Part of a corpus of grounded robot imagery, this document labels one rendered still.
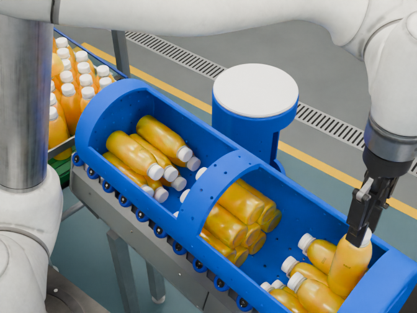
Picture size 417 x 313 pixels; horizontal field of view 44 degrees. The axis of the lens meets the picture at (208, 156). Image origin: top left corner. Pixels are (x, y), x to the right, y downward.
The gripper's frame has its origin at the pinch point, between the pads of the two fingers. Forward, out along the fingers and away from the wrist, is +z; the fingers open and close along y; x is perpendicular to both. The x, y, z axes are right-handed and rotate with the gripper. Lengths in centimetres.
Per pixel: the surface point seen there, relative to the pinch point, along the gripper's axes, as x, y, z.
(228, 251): 24.3, -9.2, 24.4
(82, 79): 102, 5, 25
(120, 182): 56, -15, 22
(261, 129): 53, 36, 35
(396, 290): -10.2, -1.2, 9.2
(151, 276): 77, 3, 111
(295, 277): 7.8, -6.0, 20.4
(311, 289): 3.6, -6.5, 19.3
